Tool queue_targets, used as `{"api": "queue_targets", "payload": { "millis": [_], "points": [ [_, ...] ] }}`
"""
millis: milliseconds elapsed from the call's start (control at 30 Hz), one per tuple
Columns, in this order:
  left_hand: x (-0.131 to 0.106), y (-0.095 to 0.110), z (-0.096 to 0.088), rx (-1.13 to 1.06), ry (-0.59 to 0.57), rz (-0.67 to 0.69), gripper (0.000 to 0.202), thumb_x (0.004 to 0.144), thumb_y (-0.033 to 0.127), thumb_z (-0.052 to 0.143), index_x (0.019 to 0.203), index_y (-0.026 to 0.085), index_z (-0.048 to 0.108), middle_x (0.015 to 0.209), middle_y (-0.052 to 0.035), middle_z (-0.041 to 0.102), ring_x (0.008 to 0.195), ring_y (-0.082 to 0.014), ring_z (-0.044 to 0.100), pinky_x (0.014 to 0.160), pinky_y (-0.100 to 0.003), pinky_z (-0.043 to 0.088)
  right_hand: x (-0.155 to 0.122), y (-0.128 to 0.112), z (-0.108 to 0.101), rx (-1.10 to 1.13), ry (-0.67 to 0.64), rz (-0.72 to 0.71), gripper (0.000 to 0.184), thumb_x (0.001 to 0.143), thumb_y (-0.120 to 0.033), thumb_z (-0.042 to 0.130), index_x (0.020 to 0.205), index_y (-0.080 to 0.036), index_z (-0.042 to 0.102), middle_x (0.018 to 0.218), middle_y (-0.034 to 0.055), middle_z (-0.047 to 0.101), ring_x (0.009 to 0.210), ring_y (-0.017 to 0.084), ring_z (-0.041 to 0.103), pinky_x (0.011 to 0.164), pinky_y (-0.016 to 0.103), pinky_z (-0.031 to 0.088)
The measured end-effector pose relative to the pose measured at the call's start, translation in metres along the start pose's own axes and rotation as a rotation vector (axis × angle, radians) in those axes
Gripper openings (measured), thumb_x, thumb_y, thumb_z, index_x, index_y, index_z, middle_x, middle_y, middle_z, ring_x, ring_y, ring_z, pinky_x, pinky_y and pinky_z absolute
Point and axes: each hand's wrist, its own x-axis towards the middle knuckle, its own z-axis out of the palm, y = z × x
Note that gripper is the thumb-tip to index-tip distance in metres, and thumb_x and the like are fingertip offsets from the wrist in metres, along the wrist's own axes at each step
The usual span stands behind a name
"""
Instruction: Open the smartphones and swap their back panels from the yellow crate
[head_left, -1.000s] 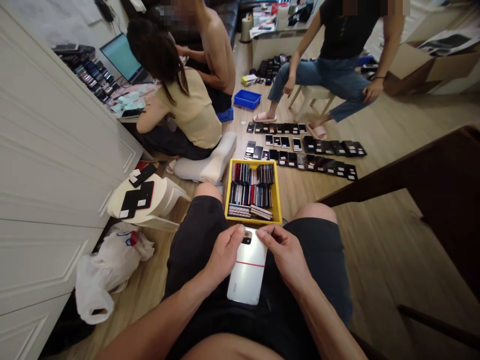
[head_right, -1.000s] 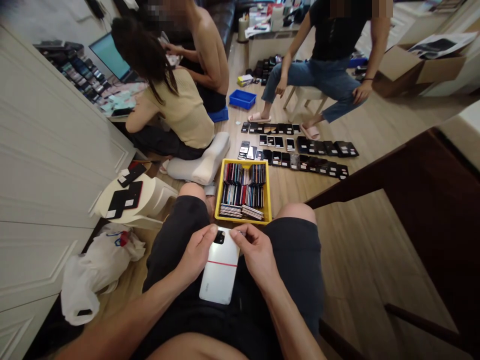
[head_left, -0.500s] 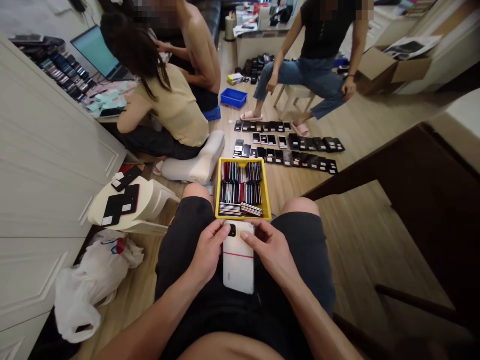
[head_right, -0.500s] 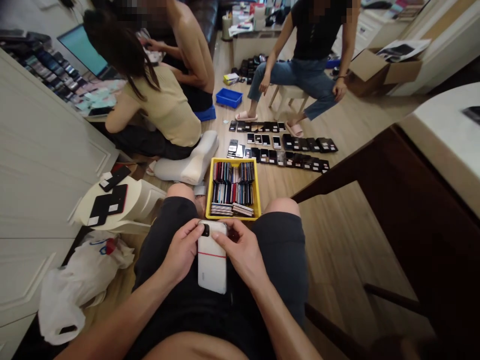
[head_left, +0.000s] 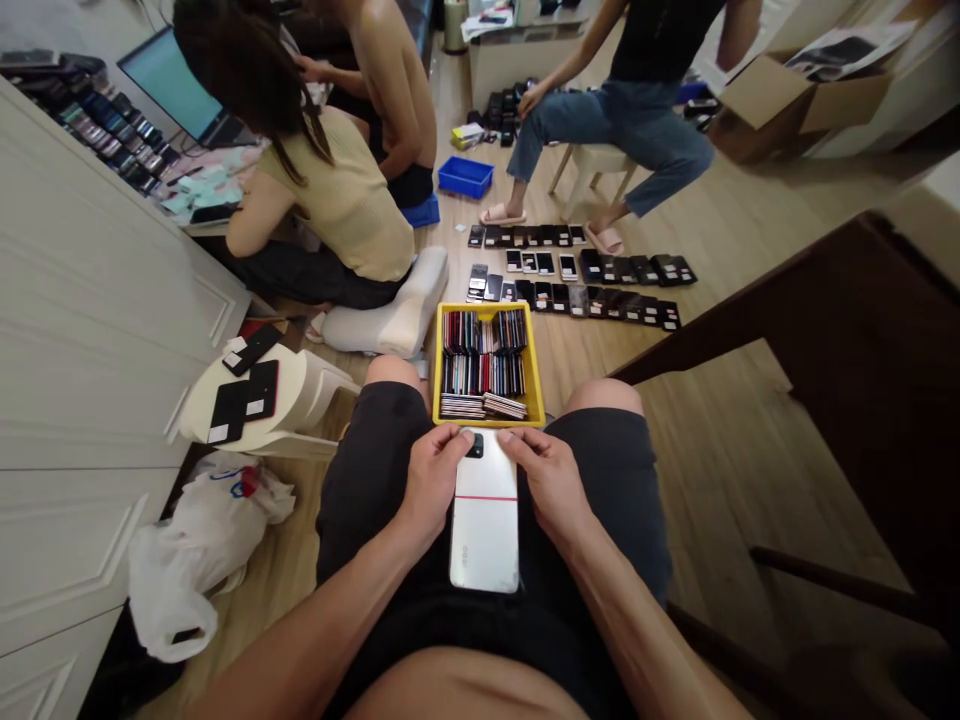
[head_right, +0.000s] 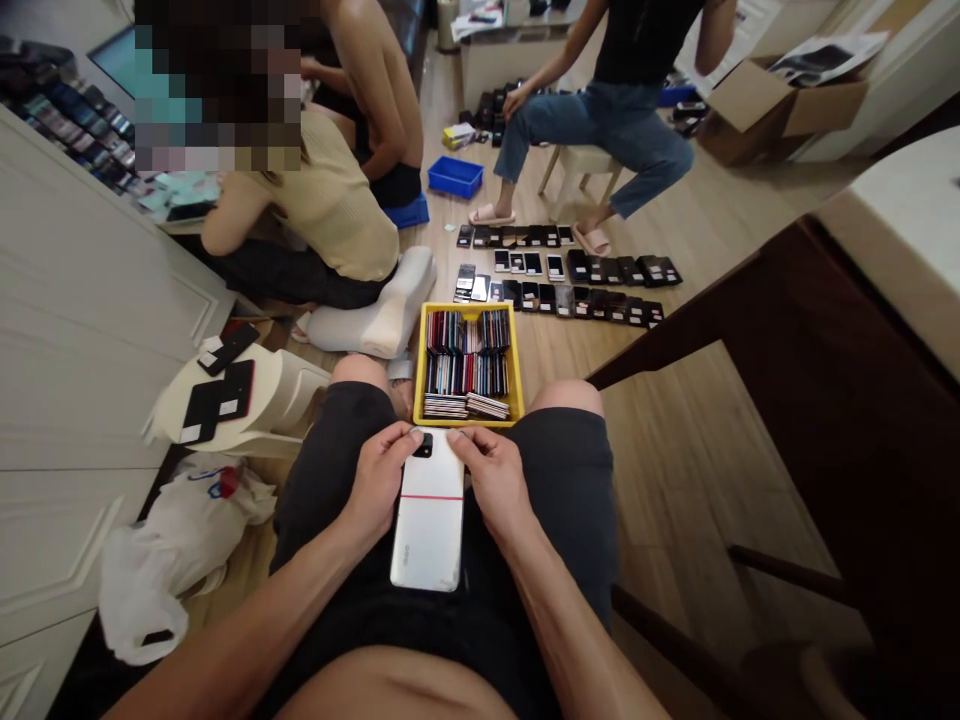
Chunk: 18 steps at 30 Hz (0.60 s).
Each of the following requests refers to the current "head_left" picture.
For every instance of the white panelled cabinet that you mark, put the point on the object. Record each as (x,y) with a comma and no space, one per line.
(82,375)

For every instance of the dark wooden table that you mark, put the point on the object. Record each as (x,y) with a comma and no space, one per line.
(847,360)

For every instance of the small yellow and white box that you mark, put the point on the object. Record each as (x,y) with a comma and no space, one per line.
(466,136)

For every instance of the batch of phones standing upright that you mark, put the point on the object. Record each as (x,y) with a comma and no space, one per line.
(484,367)

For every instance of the person's right hand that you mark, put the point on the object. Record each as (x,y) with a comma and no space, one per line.
(551,487)

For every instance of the blue plastic bin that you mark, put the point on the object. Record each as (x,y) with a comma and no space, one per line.
(465,176)
(424,211)

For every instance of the line of phones on counter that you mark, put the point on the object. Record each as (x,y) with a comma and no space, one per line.
(97,120)

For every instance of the heap of pastel paper slips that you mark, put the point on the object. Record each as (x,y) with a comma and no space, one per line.
(206,184)

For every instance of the yellow plastic crate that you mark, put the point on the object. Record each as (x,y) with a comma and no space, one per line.
(538,375)

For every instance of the square white stool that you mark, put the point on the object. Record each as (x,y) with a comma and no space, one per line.
(592,169)

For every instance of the round white plastic stool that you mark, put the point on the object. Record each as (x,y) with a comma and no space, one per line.
(300,390)

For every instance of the person's body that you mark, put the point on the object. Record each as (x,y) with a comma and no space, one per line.
(465,690)

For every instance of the open cardboard box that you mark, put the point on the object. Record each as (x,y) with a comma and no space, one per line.
(780,97)

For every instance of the rows of phones on floor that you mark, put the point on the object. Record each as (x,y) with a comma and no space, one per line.
(592,277)

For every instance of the white plastic bag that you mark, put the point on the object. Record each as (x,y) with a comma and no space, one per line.
(202,540)

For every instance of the computer monitor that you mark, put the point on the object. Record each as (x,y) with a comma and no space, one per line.
(169,86)

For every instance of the person's left hand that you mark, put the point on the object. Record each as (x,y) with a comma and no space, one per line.
(429,480)

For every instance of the white smartphone with red stripe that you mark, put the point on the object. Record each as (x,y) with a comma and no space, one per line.
(484,532)

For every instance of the person's legs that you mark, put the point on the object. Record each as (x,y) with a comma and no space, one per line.
(375,480)

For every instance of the white foam cushion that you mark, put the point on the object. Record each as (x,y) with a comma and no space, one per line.
(390,315)

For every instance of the cluster of black phone boxes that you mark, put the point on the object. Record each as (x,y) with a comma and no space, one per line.
(504,112)

